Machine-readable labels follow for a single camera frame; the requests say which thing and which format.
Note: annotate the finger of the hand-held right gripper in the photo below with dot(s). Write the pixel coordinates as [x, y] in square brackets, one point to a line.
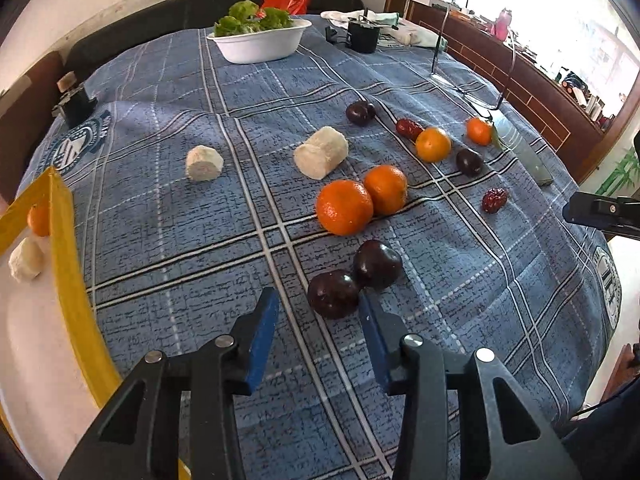
[600, 210]

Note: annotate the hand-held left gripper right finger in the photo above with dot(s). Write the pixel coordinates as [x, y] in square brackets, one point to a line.
[375, 345]

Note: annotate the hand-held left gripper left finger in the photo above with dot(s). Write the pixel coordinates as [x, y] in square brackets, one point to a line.
[262, 340]

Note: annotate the dark purple plum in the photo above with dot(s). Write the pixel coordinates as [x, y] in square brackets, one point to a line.
[361, 113]
[378, 263]
[332, 294]
[469, 162]

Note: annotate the red date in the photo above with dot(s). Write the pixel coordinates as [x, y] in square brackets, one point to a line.
[410, 129]
[494, 200]

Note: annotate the large orange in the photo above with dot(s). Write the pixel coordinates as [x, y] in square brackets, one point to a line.
[387, 187]
[345, 207]

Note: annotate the small orange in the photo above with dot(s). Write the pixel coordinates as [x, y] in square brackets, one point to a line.
[433, 144]
[39, 220]
[479, 131]

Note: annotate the peeled white banana piece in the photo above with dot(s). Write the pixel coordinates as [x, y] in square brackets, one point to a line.
[26, 260]
[320, 153]
[204, 163]

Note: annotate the white tray with yellow rim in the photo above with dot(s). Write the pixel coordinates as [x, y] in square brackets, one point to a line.
[30, 340]

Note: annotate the green bamboo decoration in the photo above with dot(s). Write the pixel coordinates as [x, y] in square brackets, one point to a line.
[620, 175]

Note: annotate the grey knife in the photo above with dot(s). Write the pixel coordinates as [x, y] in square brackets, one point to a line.
[525, 152]

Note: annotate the blue plaid blanket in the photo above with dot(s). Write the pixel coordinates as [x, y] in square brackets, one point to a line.
[200, 240]

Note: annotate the wooden cabinet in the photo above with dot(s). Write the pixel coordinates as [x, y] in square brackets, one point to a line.
[540, 95]

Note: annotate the pink bottle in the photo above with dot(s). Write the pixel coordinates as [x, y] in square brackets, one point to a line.
[501, 24]

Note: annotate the white cloth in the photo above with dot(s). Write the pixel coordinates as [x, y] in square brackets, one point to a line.
[410, 35]

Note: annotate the black holder cup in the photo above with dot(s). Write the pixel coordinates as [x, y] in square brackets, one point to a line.
[364, 40]

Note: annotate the white bowl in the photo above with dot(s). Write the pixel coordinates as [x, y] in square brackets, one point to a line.
[260, 47]

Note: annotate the black bottle with cork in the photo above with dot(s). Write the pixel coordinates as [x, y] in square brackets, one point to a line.
[77, 107]

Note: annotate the small black adapter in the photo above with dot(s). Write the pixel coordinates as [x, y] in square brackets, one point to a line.
[330, 34]

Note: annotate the brown armchair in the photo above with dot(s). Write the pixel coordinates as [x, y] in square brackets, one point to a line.
[25, 130]

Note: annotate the green lettuce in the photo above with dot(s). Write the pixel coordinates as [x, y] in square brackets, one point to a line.
[240, 22]

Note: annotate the black sofa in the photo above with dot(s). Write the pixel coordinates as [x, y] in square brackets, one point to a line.
[150, 20]

